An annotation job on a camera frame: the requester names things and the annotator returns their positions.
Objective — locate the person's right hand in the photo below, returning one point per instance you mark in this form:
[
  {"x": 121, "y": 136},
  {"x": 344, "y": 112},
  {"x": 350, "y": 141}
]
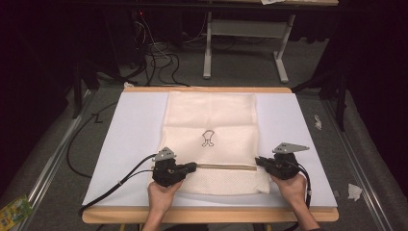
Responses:
[{"x": 292, "y": 191}]

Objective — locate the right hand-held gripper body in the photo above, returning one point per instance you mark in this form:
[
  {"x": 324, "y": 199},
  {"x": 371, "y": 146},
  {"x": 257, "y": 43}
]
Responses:
[{"x": 284, "y": 166}]

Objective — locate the small grey scrap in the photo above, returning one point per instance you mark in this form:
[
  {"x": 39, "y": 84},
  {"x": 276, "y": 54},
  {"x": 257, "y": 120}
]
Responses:
[{"x": 336, "y": 193}]

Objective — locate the person's left hand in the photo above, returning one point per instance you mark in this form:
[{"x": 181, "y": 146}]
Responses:
[{"x": 162, "y": 197}]

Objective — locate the white table mat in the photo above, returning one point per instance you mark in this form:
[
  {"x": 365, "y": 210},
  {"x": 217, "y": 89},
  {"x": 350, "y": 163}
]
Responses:
[{"x": 128, "y": 128}]

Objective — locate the aluminium floor rail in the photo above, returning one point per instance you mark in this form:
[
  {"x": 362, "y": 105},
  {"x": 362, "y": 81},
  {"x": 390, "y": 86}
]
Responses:
[
  {"x": 51, "y": 162},
  {"x": 356, "y": 166}
]

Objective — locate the cream mesh laundry bag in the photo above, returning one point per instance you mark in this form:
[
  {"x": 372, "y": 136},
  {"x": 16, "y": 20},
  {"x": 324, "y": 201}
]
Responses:
[{"x": 208, "y": 112}]

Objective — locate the green printed packet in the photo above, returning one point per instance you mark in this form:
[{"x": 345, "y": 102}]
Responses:
[{"x": 14, "y": 211}]

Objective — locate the large white paper scrap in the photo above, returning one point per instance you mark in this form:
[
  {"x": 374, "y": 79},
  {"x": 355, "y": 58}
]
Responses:
[{"x": 354, "y": 192}]

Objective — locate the white desk frame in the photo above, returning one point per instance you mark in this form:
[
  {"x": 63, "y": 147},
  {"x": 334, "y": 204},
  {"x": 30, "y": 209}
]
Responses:
[{"x": 247, "y": 28}]

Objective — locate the white cloth bit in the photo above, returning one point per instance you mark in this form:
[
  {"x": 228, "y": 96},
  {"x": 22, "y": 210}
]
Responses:
[{"x": 128, "y": 85}]

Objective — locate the black metal stand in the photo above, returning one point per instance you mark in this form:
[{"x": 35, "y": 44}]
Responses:
[
  {"x": 77, "y": 89},
  {"x": 341, "y": 96}
]

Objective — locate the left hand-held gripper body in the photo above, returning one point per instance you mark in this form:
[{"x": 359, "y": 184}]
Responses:
[{"x": 166, "y": 171}]

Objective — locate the small white paper scrap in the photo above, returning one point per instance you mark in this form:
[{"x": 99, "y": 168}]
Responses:
[{"x": 318, "y": 122}]

